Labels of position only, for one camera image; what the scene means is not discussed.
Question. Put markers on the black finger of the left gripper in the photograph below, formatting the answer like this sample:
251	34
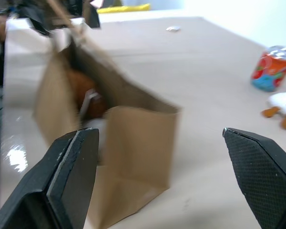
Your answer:
39	23
93	17

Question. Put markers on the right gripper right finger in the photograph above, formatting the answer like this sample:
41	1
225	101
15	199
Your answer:
262	176

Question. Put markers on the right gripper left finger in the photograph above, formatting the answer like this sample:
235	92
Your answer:
71	181

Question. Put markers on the yellow and white plush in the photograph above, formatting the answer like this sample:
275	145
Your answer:
82	83

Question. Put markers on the brown paper bag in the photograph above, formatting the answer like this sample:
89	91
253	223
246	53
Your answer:
138	148

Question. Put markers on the yellow flat object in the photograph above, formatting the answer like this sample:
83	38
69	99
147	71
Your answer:
124	8

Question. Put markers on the white plush with brown feet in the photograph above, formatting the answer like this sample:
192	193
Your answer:
283	101

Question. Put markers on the small silver wrapper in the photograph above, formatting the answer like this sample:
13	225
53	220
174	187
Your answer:
173	28

